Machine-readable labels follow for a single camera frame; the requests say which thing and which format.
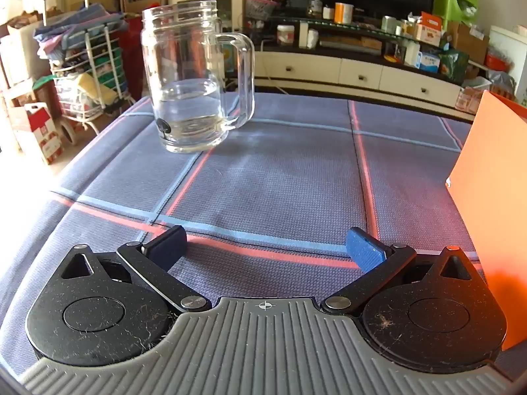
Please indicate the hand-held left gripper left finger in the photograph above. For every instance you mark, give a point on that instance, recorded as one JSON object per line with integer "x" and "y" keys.
{"x": 166, "y": 247}

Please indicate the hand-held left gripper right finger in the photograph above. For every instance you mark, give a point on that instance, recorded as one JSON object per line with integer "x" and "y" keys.
{"x": 364, "y": 251}

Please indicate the orange cardboard box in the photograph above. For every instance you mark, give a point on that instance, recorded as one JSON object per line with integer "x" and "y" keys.
{"x": 494, "y": 193}

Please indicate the blue plaid tablecloth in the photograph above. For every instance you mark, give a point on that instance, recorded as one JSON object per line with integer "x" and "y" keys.
{"x": 267, "y": 173}

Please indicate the clear glass mug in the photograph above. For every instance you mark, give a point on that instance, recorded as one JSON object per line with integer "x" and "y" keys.
{"x": 181, "y": 90}

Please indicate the red printed cardboard carton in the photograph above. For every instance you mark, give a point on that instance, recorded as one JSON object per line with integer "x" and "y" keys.
{"x": 39, "y": 131}

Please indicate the white low television cabinet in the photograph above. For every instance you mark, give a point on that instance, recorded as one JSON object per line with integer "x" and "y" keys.
{"x": 313, "y": 70}

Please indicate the blue and white packet box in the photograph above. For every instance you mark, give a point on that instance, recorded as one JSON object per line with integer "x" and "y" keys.
{"x": 429, "y": 62}

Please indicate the green plastic bag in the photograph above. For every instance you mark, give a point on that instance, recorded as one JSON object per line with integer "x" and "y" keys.
{"x": 455, "y": 66}

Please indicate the orange and white packet box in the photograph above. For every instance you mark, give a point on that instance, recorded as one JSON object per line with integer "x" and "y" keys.
{"x": 429, "y": 28}

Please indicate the brown cardboard box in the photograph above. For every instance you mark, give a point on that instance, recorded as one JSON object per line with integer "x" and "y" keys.
{"x": 469, "y": 43}

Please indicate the orange and white can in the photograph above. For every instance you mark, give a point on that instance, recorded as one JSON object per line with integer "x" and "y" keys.
{"x": 343, "y": 13}

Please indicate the white chest freezer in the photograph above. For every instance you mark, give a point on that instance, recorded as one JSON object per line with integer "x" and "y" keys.
{"x": 508, "y": 49}

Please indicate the pink plastic basket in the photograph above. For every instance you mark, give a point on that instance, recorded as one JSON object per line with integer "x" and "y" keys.
{"x": 260, "y": 6}

